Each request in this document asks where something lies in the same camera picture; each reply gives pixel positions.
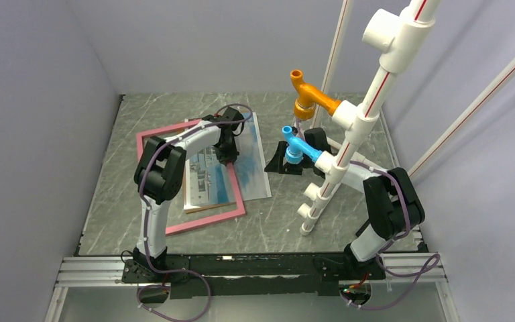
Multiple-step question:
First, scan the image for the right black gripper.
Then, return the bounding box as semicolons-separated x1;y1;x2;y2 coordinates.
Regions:
265;141;316;175

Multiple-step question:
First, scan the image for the building and sky photo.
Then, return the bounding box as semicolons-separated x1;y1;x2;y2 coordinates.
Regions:
184;114;272;206

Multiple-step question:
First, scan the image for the pink picture frame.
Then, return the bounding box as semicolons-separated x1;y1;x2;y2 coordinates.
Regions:
135;119;246;236

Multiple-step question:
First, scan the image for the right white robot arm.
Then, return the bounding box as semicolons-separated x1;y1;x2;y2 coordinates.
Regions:
264;126;425;278

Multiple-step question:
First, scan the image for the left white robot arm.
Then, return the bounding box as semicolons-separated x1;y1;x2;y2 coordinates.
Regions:
133;103;253;282

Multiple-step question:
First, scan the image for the blue pipe fitting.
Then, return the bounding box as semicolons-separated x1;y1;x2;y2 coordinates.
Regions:
282;125;323;164

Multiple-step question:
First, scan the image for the orange pipe fitting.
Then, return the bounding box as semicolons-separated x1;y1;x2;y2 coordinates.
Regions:
290;69;341;121

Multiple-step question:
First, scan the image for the black flat bar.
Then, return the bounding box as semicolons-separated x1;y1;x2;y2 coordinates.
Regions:
355;221;370;237

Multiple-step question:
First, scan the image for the white pvc pipe stand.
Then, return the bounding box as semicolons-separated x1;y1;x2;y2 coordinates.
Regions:
298;1;439;235

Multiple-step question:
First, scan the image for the white diagonal pipe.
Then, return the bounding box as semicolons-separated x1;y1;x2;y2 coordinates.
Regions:
407;28;515;178

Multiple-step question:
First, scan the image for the brown frame backing board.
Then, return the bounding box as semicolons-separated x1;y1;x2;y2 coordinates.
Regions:
183;203;236;213

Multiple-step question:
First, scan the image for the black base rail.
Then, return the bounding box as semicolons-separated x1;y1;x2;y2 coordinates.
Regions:
121;252;386;299

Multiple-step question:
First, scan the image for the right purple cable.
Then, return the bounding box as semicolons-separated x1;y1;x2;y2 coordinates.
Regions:
295;117;441;312

